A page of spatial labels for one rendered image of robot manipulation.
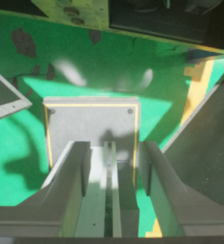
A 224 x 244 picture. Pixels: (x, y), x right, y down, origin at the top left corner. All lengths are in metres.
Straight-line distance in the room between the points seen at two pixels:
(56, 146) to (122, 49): 0.93
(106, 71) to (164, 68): 0.49
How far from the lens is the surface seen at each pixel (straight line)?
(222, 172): 0.66
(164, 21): 0.84
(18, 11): 0.94
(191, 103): 1.72
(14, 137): 1.88
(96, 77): 1.55
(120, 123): 1.28
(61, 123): 1.32
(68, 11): 0.68
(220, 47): 0.96
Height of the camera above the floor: 1.55
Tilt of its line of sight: 75 degrees down
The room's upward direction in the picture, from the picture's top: 179 degrees clockwise
